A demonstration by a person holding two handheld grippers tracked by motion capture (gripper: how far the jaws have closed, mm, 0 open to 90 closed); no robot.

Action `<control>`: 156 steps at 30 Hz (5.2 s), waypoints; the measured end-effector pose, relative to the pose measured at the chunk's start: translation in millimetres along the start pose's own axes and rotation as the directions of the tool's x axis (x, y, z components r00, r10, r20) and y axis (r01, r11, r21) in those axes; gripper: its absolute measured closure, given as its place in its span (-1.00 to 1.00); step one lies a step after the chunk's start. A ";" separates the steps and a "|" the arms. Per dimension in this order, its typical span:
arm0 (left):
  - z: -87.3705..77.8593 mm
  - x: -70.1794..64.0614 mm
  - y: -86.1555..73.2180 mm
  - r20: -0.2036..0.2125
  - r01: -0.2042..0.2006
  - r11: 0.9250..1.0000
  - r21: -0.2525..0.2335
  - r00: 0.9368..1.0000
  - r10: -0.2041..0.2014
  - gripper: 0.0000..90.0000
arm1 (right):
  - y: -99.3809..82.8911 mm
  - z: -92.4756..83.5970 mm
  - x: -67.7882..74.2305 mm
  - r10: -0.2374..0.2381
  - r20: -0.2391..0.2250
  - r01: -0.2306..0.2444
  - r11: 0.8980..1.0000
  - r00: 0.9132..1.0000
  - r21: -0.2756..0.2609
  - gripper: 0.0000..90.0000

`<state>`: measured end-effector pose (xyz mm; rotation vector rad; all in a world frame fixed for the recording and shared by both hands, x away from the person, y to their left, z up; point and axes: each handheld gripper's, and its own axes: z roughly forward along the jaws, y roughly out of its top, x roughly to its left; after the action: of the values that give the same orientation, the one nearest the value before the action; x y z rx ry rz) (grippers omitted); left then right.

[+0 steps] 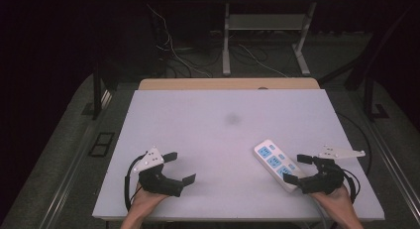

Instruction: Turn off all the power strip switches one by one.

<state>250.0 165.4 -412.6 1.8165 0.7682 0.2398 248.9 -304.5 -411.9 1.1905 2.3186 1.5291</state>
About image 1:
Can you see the grey metal table frame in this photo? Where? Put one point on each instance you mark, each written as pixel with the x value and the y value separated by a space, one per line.
pixel 264 22

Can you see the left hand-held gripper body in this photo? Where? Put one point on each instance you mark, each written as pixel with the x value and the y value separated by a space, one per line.
pixel 157 182

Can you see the black floor socket frame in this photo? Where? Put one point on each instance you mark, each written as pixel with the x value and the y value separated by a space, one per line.
pixel 101 144

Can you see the person's left hand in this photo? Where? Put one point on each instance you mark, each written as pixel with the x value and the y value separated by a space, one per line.
pixel 147 197

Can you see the aluminium floor rail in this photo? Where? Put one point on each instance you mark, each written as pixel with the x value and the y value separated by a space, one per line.
pixel 69 169
pixel 393 159

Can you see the person's right hand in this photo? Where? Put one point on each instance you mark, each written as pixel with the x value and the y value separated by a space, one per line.
pixel 335 199

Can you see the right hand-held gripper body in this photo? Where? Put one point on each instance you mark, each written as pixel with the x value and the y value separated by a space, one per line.
pixel 322 181

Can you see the white power strip blue sockets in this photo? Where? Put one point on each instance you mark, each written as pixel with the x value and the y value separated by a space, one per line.
pixel 275 163

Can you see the black metal stand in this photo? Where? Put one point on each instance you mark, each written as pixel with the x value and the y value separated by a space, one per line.
pixel 96 93
pixel 369 96

